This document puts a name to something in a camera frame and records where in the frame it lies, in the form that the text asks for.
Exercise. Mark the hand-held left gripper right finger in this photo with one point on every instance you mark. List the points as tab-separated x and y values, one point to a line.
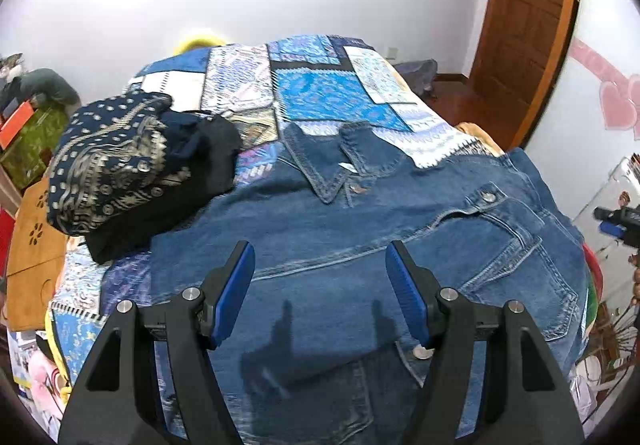
405	285

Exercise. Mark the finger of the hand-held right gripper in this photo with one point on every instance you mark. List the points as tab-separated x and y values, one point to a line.
617	214
612	228

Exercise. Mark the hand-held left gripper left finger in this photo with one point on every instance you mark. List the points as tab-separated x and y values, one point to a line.
235	290

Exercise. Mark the blue denim jacket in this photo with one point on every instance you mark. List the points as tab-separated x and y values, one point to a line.
325	235

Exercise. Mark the white cartoon-print box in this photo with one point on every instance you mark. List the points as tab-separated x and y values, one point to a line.
615	190

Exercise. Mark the black folded garment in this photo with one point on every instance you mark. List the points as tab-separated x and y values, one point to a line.
215	160

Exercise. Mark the yellow printed bedsheet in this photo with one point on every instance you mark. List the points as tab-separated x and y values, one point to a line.
475	132

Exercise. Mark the navy patterned folded garment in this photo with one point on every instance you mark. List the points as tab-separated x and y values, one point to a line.
100	165

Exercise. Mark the brown wooden lap desk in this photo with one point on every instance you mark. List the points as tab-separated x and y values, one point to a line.
35	265

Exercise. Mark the blue patchwork blanket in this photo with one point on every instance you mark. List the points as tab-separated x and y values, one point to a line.
310	95

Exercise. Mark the brown wooden door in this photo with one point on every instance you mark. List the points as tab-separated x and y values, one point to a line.
525	25

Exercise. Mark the dark grey cloth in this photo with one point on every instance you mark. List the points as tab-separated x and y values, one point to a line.
420	75

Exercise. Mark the pile of printed papers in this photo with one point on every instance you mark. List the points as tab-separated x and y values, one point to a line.
35	375

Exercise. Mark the green patterned cloth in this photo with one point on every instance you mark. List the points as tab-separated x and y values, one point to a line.
35	140

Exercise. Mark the yellow foam tube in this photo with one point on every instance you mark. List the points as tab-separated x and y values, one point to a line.
197	39

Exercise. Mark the orange box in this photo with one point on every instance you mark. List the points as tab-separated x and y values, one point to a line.
15	125

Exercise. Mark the grey cushion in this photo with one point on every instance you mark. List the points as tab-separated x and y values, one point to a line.
50	85

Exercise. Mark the white wall socket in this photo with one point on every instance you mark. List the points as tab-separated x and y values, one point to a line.
393	53

